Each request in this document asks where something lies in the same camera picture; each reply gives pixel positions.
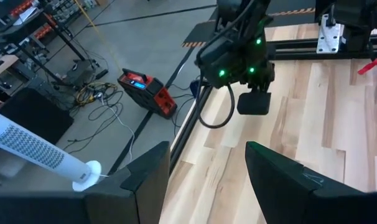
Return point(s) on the white tower fan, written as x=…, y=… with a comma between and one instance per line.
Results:
x=36, y=149

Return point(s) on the black aluminium table frame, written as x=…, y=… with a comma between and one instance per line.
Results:
x=190, y=127

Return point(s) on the silver metal bracket plate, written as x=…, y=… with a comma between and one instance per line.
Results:
x=330, y=34

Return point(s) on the black hazard-striped cart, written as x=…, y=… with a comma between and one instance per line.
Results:
x=204, y=31

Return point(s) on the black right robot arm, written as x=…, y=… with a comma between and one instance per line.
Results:
x=238, y=15

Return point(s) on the red black power station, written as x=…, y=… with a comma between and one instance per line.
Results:
x=148, y=93

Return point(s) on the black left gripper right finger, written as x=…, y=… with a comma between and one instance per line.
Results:
x=285, y=193

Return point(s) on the red plastic clip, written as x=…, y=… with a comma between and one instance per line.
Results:
x=369, y=66

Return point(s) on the black metal cart frame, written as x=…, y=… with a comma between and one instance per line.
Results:
x=81, y=71

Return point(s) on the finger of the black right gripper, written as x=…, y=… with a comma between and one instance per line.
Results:
x=254, y=104

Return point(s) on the black floor mat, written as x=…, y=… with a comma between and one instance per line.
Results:
x=33, y=115

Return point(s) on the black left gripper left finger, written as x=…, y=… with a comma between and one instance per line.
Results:
x=145, y=186

